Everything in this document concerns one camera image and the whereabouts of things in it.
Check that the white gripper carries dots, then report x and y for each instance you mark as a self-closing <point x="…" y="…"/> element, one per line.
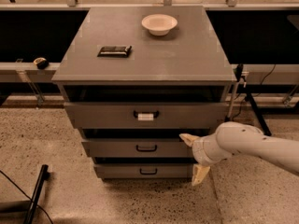
<point x="200" y="152"/>

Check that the grey drawer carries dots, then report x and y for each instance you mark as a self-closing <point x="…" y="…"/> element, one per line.
<point x="134" y="116"/>
<point x="143" y="170"/>
<point x="136" y="148"/>

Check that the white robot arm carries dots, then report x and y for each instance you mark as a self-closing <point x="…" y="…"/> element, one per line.
<point x="233" y="138"/>

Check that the grey bottom drawer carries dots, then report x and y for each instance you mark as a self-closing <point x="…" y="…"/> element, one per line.
<point x="143" y="170"/>

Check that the grey drawer cabinet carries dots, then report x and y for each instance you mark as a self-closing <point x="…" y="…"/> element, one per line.
<point x="186" y="66"/>

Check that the grey top drawer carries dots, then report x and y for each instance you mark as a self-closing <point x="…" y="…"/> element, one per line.
<point x="134" y="116"/>

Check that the black tripod leg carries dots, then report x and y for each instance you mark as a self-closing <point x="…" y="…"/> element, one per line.
<point x="257" y="112"/>

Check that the reacher grabber tool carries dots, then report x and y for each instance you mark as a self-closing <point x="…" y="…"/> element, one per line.
<point x="238" y="73"/>

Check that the dark snack bar packet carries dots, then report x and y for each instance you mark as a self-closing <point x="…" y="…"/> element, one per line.
<point x="114" y="51"/>

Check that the white bowl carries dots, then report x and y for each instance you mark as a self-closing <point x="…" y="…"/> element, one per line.
<point x="159" y="24"/>

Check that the black stand bar left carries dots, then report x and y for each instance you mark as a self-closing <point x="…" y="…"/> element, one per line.
<point x="42" y="177"/>

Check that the yellow black tape measure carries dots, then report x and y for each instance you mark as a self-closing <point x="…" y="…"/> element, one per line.
<point x="41" y="63"/>

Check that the black power adapter with cable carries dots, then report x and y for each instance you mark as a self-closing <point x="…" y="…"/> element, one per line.
<point x="255" y="90"/>

